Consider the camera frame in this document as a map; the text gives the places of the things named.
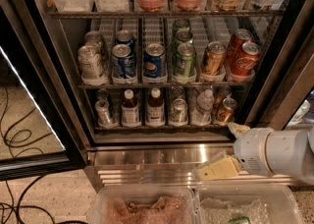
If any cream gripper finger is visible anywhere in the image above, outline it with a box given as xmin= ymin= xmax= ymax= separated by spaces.
xmin=228 ymin=122 xmax=250 ymax=138
xmin=196 ymin=155 xmax=241 ymax=181

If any green 7up can front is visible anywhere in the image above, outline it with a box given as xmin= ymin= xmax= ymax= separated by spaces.
xmin=170 ymin=98 xmax=187 ymax=123

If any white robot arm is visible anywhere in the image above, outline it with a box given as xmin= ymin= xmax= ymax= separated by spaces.
xmin=195 ymin=123 xmax=314 ymax=185

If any gold can bottom front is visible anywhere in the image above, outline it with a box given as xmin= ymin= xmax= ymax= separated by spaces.
xmin=215 ymin=97 xmax=237 ymax=123

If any gold can bottom rear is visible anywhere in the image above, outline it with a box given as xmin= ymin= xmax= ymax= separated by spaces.
xmin=214 ymin=86 xmax=232 ymax=107

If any green can in bin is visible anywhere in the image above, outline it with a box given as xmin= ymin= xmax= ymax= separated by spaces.
xmin=228 ymin=216 xmax=251 ymax=224

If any steel fridge base grille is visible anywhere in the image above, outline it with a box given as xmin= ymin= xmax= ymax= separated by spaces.
xmin=83 ymin=144 xmax=314 ymax=193

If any red coke can front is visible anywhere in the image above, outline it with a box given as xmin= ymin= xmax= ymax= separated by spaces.
xmin=231 ymin=41 xmax=260 ymax=77

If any red coke can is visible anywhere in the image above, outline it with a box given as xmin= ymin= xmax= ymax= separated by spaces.
xmin=227 ymin=28 xmax=252 ymax=66
xmin=231 ymin=41 xmax=260 ymax=77

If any gold can middle shelf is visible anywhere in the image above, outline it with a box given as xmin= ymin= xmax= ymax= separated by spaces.
xmin=202 ymin=41 xmax=227 ymax=76

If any green can middle front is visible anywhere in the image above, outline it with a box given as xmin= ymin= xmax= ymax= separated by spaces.
xmin=173 ymin=42 xmax=196 ymax=78

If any red coke can rear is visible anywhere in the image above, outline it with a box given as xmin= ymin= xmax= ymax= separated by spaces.
xmin=227 ymin=28 xmax=252 ymax=66

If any glass fridge door right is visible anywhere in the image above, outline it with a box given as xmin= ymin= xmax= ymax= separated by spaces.
xmin=238 ymin=0 xmax=314 ymax=130

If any glass fridge door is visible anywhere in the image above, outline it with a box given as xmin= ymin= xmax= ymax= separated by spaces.
xmin=238 ymin=0 xmax=314 ymax=130
xmin=0 ymin=0 xmax=85 ymax=181

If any blue pepsi can middle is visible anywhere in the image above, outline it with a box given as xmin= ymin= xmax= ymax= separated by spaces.
xmin=143 ymin=43 xmax=166 ymax=78

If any blue pepsi can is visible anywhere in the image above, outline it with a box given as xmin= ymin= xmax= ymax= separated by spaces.
xmin=112 ymin=44 xmax=135 ymax=79
xmin=143 ymin=43 xmax=166 ymax=78
xmin=115 ymin=29 xmax=135 ymax=50

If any green can middle rear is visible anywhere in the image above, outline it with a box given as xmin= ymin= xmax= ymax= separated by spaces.
xmin=172 ymin=19 xmax=190 ymax=34

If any blue pepsi can left front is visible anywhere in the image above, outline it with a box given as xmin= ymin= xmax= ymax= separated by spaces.
xmin=112 ymin=44 xmax=135 ymax=79

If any silver slim can front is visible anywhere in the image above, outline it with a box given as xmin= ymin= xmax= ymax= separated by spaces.
xmin=95 ymin=99 xmax=114 ymax=125

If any silver slim can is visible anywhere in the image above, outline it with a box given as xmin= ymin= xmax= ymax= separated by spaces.
xmin=95 ymin=99 xmax=114 ymax=125
xmin=96 ymin=88 xmax=109 ymax=100

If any silver slim can rear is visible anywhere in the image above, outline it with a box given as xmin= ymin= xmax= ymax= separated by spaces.
xmin=96 ymin=88 xmax=109 ymax=100

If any blue pepsi can left rear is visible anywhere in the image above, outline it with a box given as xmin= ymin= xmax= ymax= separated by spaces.
xmin=115 ymin=29 xmax=135 ymax=50

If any white silver can front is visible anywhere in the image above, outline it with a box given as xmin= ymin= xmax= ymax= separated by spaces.
xmin=78 ymin=45 xmax=104 ymax=80

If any white silver can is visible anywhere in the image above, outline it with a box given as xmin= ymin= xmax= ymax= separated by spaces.
xmin=84 ymin=30 xmax=107 ymax=58
xmin=78 ymin=45 xmax=104 ymax=80

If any white silver can rear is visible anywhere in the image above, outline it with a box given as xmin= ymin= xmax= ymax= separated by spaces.
xmin=84 ymin=30 xmax=107 ymax=58

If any glass fridge door left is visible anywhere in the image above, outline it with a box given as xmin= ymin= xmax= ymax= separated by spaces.
xmin=0 ymin=0 xmax=85 ymax=181

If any clear bin right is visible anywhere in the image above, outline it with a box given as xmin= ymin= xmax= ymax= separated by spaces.
xmin=195 ymin=184 xmax=305 ymax=224

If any clear bin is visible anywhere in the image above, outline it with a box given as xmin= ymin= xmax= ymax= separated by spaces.
xmin=195 ymin=184 xmax=305 ymax=224
xmin=93 ymin=185 xmax=196 ymax=224

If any clear water bottle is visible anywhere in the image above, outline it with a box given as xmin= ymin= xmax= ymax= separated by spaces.
xmin=191 ymin=89 xmax=214 ymax=126

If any clear bin left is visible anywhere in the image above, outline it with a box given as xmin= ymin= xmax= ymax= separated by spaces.
xmin=93 ymin=185 xmax=196 ymax=224

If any brown juice bottle right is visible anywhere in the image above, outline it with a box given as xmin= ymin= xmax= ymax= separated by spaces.
xmin=146 ymin=87 xmax=165 ymax=127

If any brown juice bottle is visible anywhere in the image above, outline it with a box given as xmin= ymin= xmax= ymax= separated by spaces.
xmin=146 ymin=87 xmax=165 ymax=127
xmin=121 ymin=89 xmax=140 ymax=126

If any brown juice bottle left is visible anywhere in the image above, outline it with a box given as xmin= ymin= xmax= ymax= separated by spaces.
xmin=121 ymin=89 xmax=140 ymax=126

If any black floor cable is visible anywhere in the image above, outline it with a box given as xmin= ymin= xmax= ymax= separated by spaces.
xmin=0 ymin=86 xmax=89 ymax=224

